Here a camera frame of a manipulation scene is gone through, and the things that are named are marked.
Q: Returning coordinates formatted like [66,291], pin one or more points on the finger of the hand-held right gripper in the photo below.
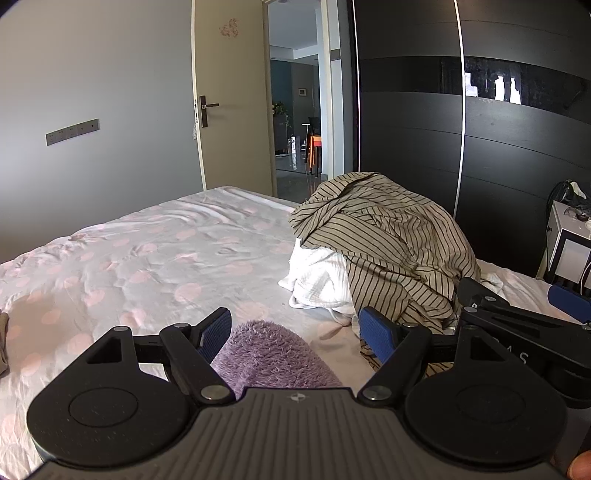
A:
[565,300]
[480,295]

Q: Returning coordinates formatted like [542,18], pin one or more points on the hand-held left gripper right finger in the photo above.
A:
[376,337]

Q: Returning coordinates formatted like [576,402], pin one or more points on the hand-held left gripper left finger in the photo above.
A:
[214,334]

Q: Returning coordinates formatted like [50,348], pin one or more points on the beige striped shirt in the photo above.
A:
[392,230]

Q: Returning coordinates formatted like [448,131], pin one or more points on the person's right hand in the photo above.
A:
[581,467]

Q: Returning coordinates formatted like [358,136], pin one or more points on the white box device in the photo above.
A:
[565,240]

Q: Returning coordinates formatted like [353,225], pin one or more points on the purple fleece garment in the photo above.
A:
[272,355]

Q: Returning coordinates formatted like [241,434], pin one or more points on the crumpled white cloth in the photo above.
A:
[318,277]

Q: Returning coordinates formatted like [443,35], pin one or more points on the bed with pink dotted sheet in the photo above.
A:
[138,258]

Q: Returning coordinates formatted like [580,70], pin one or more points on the black bag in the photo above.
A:
[565,191]

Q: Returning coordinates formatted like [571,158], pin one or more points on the black wardrobe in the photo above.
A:
[415,115]

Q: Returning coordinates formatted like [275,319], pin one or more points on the orange chair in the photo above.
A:
[315,147]

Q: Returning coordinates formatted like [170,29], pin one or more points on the potted plant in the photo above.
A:
[279,110]

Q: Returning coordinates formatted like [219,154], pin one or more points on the beige door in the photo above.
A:
[231,92]

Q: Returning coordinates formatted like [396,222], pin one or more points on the grey wall switch panel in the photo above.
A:
[71,131]

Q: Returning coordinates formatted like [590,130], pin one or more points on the pink wall sticker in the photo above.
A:
[228,27]

